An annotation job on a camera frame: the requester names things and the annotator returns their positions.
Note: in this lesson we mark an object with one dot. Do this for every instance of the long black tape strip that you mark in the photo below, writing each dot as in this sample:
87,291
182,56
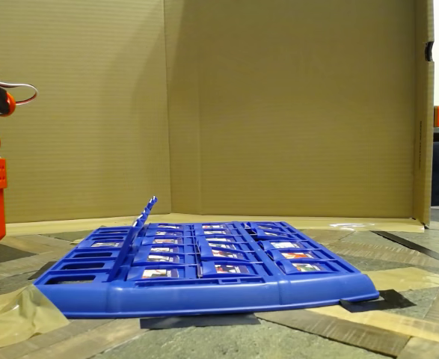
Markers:
421,250

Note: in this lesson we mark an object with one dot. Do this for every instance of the blue cartridge with orange label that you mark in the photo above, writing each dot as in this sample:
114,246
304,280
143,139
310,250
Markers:
295,255

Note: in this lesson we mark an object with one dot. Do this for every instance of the red card tile Leo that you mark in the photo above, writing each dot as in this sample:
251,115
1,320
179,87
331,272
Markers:
144,214

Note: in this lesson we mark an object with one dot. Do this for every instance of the brown cardboard box backdrop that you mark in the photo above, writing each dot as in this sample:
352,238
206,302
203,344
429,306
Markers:
279,112

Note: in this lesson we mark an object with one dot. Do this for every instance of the blue flip tile Zap card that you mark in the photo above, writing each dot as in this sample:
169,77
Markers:
166,234

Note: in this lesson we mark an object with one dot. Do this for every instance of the blue flip tile Beast Tamer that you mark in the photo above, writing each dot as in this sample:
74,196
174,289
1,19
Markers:
168,226

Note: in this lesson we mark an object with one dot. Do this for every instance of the blue cartridge with white label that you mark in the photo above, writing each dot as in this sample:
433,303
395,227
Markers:
286,245

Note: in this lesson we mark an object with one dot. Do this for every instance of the crumpled clear packing tape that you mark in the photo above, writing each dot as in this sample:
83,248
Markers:
17,318

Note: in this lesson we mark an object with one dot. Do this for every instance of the red card tile Lucia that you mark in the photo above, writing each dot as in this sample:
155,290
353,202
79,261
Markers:
138,220

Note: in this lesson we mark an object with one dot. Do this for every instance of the red card tile Enes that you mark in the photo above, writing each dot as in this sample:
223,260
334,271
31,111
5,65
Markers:
154,200

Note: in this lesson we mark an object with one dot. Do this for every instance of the blue cartridge with colourful label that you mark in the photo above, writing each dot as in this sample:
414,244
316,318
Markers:
306,267

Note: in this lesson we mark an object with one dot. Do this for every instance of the blue flip tile Robo-Joe card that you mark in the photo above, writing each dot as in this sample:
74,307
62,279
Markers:
107,245

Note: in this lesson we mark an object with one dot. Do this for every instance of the red card tile Raze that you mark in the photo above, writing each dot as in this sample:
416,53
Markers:
150,206

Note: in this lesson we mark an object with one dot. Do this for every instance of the blue guessing game board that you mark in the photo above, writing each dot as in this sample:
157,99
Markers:
204,299

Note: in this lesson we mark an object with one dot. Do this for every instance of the blue flip tile Eric Eagle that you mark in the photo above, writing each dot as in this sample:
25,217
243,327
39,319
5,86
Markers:
166,241

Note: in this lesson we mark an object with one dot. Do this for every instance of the tan packing tape piece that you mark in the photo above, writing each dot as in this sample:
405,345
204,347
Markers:
410,280

